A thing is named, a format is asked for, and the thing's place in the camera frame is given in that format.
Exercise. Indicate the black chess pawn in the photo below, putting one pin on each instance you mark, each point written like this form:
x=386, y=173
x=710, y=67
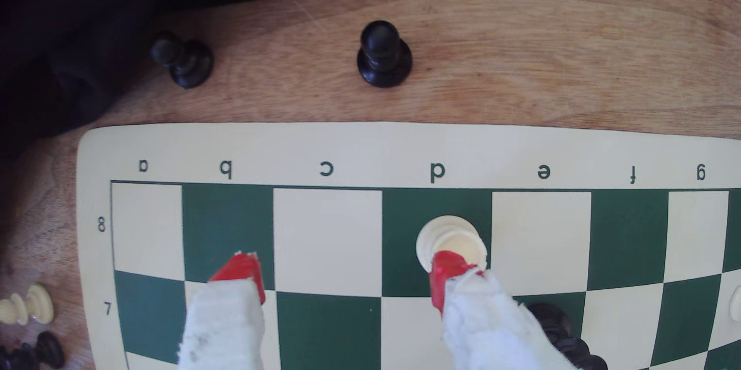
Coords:
x=184, y=61
x=384, y=54

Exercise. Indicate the black chess piece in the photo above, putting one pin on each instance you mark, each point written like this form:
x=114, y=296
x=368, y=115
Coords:
x=50, y=350
x=14, y=358

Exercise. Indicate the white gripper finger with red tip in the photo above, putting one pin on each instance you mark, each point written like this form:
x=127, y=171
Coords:
x=492, y=323
x=223, y=323

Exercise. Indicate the black chess queen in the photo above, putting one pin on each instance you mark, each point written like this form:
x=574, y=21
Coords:
x=564, y=335

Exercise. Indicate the black cloth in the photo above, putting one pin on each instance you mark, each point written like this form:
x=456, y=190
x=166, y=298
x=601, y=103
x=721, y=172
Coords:
x=58, y=11

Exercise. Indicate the green and cream chess mat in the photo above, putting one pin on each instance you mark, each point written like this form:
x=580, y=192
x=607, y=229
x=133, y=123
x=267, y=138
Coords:
x=347, y=150

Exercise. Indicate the white chess pawn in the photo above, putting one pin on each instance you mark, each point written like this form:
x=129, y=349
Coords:
x=451, y=237

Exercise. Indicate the white chess piece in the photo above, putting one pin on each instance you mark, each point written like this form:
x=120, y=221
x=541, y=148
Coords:
x=736, y=303
x=26, y=304

